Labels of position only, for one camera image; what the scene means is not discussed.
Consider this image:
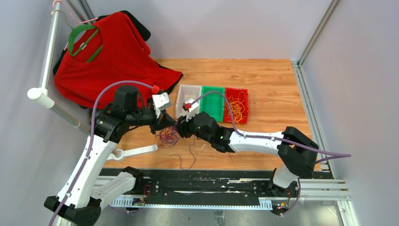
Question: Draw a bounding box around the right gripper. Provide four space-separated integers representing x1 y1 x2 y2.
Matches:
174 111 212 144

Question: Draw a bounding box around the yellow cable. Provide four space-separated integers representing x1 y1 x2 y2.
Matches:
226 91 247 125

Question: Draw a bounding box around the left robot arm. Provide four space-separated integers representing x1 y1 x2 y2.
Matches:
44 85 176 226

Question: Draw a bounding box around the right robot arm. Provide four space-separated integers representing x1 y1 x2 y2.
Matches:
176 112 319 196

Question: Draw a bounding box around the white plastic bin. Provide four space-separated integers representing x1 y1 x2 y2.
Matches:
175 84 202 119

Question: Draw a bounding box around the green plastic bin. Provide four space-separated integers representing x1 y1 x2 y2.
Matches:
199 86 225 122

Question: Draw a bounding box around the red plastic bin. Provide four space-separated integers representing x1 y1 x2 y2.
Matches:
223 87 249 125

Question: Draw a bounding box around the red t-shirt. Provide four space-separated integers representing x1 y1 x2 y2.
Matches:
53 12 184 109

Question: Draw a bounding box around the white clothes rack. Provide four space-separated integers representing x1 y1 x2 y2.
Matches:
26 1 159 163

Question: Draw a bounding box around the pink clothes hanger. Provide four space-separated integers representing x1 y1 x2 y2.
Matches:
47 0 98 50

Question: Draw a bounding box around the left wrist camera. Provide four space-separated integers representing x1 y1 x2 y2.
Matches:
152 92 172 118

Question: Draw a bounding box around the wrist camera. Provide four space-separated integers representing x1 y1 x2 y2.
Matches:
182 97 200 121
152 92 172 118

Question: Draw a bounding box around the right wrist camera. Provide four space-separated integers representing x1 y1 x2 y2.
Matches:
182 97 200 121

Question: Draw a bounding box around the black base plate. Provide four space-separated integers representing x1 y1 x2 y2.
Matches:
99 168 334 207

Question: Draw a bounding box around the aluminium frame rail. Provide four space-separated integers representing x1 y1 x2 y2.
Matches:
291 0 351 201

